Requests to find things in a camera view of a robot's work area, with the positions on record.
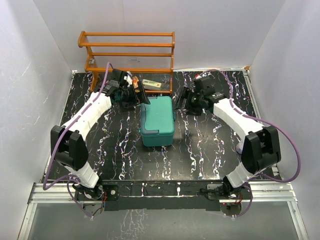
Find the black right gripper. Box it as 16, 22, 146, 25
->
174, 87, 204, 116

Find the orange pill box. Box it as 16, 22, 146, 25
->
132, 76, 139, 89

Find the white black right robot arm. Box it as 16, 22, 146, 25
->
175, 76, 281, 199

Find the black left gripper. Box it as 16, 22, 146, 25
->
119, 81, 150, 112

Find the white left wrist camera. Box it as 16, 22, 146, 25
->
124, 71, 133, 87

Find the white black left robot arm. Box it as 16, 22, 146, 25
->
50, 69, 150, 200

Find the green plastic medicine box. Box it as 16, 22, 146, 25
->
140, 96, 175, 147

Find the round clear container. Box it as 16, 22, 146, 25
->
235, 141, 244, 155

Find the orange wooden shelf rack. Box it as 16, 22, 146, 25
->
77, 31, 176, 95

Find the white green medicine box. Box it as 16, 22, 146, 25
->
142, 79, 162, 91

